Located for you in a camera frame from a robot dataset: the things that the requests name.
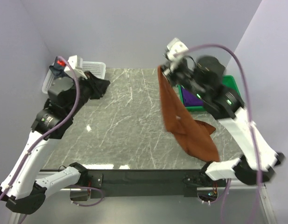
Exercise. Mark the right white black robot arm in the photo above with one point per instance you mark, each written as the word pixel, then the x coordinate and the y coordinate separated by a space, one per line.
pixel 225 105

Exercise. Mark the orange brown towel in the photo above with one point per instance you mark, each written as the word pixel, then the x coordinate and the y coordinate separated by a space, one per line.
pixel 193 136

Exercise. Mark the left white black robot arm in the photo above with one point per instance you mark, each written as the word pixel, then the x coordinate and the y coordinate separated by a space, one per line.
pixel 21 190

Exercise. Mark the grey towel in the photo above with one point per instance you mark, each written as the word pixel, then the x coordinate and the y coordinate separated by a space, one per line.
pixel 57 70

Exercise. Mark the green plastic tray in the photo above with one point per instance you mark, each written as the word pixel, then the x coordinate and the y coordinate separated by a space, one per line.
pixel 228 80

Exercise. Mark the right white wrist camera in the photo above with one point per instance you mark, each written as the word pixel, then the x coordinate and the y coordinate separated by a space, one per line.
pixel 175 52

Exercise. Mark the white plastic basket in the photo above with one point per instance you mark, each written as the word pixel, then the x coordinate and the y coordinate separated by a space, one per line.
pixel 98 69

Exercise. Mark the aluminium frame rail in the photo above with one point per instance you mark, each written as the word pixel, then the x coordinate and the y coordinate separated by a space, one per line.
pixel 236 209

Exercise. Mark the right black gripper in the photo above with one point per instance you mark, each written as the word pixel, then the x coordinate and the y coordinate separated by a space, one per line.
pixel 174 66

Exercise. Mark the purple towel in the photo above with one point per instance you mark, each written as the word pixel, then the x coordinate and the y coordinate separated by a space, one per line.
pixel 189 99

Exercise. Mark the black base beam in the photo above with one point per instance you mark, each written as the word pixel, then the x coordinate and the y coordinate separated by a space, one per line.
pixel 165 182

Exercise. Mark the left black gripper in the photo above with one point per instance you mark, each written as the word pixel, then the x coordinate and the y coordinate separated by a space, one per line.
pixel 98 86

